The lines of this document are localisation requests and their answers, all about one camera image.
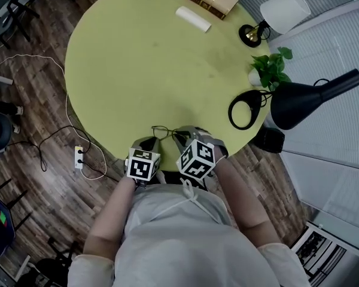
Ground grey shell chair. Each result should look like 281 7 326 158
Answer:
0 0 40 49

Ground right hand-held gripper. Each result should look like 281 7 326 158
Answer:
173 125 229 181

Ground person's white shirt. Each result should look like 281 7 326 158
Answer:
67 181 312 287

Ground small green potted plant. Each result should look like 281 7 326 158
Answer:
247 46 293 92

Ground person's left forearm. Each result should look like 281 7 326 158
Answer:
83 176 138 262

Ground white power cable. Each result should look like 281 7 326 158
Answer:
0 54 108 181

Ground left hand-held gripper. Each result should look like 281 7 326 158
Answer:
124 136 162 190

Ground white glasses case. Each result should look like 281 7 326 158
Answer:
175 5 212 34

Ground white power strip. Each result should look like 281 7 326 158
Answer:
74 145 85 170

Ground black power cable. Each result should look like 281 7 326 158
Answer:
5 125 92 172

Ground black cube-shaped box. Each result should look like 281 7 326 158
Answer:
252 127 286 154

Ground black cone-shade desk lamp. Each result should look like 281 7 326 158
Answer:
228 68 359 131

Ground person's black trousers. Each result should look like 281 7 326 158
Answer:
160 169 212 193

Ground white framed shelf rack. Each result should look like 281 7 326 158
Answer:
290 219 359 287

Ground person's right forearm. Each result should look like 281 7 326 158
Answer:
214 157 284 249

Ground white-shade table lamp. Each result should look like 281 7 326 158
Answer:
238 0 312 48

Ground dark-framed eyeglasses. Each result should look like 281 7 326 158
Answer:
151 125 192 140

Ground round yellow table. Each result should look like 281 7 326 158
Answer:
64 0 272 172

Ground red green toy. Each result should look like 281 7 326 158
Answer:
0 208 13 229

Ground black chair base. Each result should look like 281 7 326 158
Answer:
26 236 80 287

